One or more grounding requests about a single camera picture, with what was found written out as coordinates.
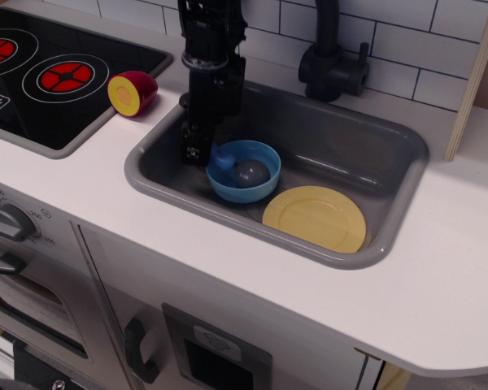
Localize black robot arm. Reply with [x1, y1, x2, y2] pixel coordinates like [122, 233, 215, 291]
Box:
[178, 1, 247, 167]

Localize red yellow toy fruit half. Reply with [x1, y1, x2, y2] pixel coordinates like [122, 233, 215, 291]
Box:
[107, 71, 158, 117]

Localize light wooden side post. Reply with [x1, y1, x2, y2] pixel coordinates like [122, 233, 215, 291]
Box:
[443, 19, 488, 162]

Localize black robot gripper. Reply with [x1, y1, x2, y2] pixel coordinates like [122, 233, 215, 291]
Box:
[180, 53, 246, 166]

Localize blue and grey toy spoon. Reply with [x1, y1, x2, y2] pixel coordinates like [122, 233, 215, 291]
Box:
[211, 143, 271, 189]

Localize yellow plastic plate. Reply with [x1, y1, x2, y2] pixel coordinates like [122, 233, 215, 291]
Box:
[262, 186, 367, 254]

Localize dark grey cabinet handle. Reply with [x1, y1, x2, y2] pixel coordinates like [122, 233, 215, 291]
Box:
[124, 318, 159, 384]

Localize grey oven knob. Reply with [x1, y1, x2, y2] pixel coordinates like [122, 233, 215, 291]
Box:
[0, 204, 37, 242]

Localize black toy stovetop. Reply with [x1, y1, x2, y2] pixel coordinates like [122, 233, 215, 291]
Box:
[0, 7, 172, 159]

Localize grey plastic sink basin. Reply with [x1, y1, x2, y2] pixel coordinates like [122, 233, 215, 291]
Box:
[124, 82, 429, 270]

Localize grey dishwasher control panel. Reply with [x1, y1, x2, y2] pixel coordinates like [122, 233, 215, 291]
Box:
[162, 303, 272, 390]

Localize grey oven door handle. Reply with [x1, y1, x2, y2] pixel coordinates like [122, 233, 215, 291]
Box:
[0, 253, 27, 275]

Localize dark grey toy faucet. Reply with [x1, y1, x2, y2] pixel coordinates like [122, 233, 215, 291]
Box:
[298, 1, 369, 102]

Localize blue plastic bowl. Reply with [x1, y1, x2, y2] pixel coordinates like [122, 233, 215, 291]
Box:
[206, 140, 281, 204]

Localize toy oven door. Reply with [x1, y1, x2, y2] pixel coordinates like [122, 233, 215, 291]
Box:
[0, 242, 108, 389]

